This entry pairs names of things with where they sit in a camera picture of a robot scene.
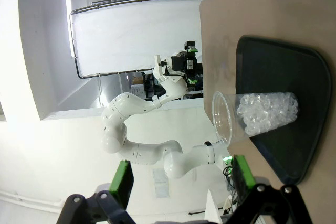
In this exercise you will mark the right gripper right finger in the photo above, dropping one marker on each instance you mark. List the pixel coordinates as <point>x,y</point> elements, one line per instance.
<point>245,176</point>

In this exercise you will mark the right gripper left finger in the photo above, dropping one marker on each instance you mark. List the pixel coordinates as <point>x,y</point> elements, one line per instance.
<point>122,182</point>

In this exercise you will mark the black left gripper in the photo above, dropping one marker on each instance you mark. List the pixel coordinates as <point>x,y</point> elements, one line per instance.
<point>178,64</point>

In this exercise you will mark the tall clear plastic cup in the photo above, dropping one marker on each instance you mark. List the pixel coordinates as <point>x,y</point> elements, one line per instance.
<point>262,115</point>

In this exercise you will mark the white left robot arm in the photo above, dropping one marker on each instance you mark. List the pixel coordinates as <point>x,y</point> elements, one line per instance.
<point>136,108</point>

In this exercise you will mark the black plastic serving tray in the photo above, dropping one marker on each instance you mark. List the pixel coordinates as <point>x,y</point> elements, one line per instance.
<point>275,72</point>

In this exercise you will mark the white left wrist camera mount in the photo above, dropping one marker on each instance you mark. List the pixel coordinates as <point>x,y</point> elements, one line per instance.
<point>158,69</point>

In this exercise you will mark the white backdrop screen black frame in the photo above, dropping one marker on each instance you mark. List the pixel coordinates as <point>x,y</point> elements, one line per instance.
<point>131,35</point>

